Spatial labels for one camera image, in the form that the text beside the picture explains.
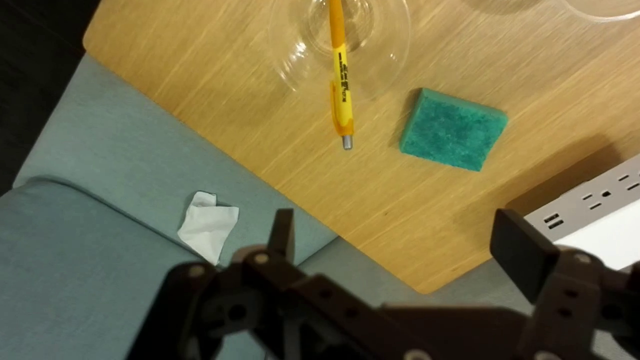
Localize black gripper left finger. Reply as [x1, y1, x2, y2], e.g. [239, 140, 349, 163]
[126, 208, 403, 360]

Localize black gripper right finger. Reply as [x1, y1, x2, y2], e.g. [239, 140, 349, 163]
[490, 208, 640, 360]

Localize yellow pen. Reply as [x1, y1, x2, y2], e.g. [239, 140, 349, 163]
[326, 0, 358, 153]

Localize clear glass cup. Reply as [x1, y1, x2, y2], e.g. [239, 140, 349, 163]
[558, 0, 640, 25]
[269, 0, 415, 102]

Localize white power strip box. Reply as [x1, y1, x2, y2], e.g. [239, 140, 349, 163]
[523, 155, 640, 272]

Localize white crumpled tissue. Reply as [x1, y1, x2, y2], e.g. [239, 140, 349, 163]
[176, 190, 240, 268]

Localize teal bench backrest cushion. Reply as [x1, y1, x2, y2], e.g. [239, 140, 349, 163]
[0, 176, 226, 360]

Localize green sponge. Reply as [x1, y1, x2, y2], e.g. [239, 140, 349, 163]
[399, 86, 510, 175]

